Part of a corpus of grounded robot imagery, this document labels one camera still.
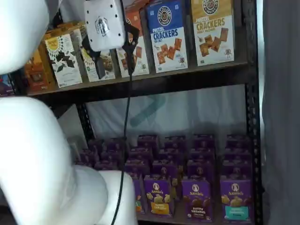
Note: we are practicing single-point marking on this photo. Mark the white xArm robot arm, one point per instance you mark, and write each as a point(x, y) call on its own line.
point(35, 152)

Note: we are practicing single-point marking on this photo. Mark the orange yellow snack box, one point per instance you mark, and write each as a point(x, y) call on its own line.
point(37, 75)

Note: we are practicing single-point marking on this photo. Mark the grey curtain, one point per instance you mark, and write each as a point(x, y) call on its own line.
point(281, 117)

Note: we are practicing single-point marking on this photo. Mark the purple Annie's box green label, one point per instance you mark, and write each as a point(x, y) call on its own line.
point(138, 204)

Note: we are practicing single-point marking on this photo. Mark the white backdrop sheet teal logo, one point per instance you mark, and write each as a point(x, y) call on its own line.
point(187, 112)

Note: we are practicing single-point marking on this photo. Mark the purple Annie's box yellow label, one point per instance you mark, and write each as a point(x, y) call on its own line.
point(158, 199)

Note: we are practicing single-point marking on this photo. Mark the purple Annie's box chocolate bunnies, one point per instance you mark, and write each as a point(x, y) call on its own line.
point(197, 204)

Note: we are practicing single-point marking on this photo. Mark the Simple Mills almond bar box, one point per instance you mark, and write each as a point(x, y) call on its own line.
point(109, 68)

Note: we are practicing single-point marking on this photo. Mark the purple blue snack box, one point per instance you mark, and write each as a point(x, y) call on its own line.
point(4, 87)

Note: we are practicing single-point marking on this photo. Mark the purple Annie's snack box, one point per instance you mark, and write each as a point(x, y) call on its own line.
point(203, 140)
point(89, 157)
point(200, 170)
point(147, 140)
point(237, 154)
point(137, 167)
point(174, 141)
point(111, 155)
point(140, 153)
point(237, 140)
point(170, 154)
point(96, 145)
point(202, 154)
point(164, 168)
point(236, 171)
point(116, 144)
point(105, 166)

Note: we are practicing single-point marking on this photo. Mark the black metal shelf rack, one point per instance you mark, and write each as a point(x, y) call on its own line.
point(164, 82)

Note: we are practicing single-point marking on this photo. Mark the orange pretzel crackers box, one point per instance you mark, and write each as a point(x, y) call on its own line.
point(137, 4)
point(141, 58)

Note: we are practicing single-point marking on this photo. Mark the blue pretzel crackers box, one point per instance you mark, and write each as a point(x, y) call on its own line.
point(164, 37)

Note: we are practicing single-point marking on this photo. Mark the yellow pretzel crackers box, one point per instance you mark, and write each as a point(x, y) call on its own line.
point(211, 35)

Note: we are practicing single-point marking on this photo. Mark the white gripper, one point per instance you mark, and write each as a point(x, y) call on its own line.
point(103, 23)

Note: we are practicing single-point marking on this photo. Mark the purple Annie's box teal label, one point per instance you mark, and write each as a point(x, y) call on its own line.
point(235, 201)

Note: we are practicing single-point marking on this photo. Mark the white Sweet Thins box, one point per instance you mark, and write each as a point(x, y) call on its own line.
point(81, 28)
point(65, 63)
point(76, 38)

